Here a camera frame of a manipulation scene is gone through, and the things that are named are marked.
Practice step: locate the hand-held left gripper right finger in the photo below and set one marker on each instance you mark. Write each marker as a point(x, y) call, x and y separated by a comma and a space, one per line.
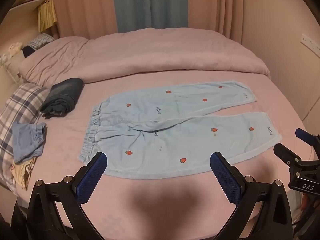
point(225, 177)

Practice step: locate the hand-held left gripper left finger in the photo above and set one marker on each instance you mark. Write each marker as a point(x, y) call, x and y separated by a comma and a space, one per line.
point(92, 177)

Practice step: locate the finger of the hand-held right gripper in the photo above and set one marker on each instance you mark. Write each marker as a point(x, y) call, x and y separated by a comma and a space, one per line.
point(306, 135)
point(285, 153)

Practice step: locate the light blue strawberry pants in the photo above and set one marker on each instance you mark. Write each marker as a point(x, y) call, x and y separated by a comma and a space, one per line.
point(175, 135)

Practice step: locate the cartoon printed cloth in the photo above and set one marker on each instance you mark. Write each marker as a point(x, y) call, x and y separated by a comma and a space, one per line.
point(21, 172)

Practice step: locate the folded blue elastic shorts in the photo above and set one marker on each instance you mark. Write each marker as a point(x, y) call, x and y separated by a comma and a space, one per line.
point(27, 141)

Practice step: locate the folded dark jeans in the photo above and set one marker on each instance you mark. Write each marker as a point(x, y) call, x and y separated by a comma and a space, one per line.
point(62, 97)

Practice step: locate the plaid pillow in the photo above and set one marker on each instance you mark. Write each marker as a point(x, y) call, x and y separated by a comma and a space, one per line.
point(17, 120)

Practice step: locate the pink duvet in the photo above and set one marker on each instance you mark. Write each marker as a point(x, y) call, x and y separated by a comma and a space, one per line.
point(150, 52)

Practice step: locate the checked cloth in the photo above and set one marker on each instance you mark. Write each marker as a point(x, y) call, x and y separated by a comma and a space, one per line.
point(40, 41)

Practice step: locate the white plush toy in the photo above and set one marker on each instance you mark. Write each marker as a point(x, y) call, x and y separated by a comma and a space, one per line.
point(11, 50)

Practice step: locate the yellow tassel hanging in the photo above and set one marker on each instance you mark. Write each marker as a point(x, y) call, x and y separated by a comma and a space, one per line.
point(46, 15)

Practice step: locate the pink curtain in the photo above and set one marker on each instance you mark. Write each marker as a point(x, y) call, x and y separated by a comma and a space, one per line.
point(85, 7)

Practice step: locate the teal curtain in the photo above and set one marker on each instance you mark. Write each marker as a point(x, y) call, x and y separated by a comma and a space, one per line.
point(150, 5)

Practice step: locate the white shelf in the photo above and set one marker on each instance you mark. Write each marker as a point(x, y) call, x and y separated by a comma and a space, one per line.
point(25, 3)

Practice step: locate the white wall socket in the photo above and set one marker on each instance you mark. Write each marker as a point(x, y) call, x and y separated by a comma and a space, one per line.
point(310, 42)

